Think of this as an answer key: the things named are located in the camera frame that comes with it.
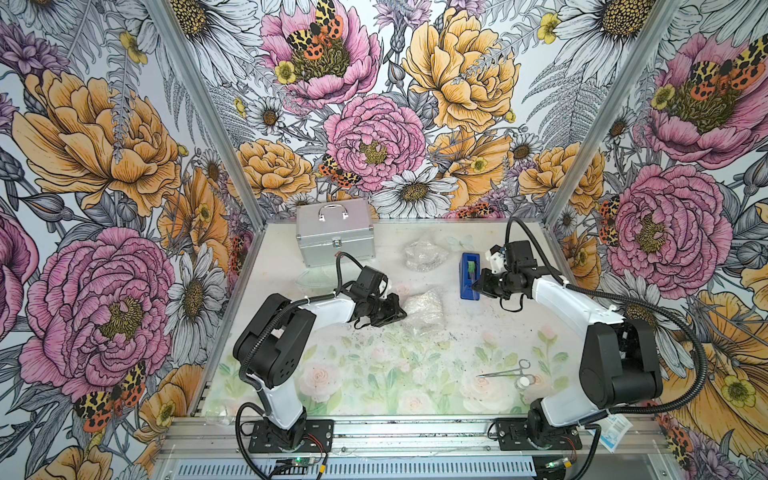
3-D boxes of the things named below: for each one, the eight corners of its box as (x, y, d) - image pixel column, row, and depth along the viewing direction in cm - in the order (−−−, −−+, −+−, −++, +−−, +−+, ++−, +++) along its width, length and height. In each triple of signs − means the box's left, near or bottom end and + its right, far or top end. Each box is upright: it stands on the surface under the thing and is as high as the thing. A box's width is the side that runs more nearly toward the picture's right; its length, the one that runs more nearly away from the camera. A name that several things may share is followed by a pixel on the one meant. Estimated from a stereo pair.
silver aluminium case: (307, 270, 109) (295, 237, 95) (307, 240, 118) (296, 206, 105) (376, 261, 111) (374, 227, 98) (370, 232, 121) (368, 198, 108)
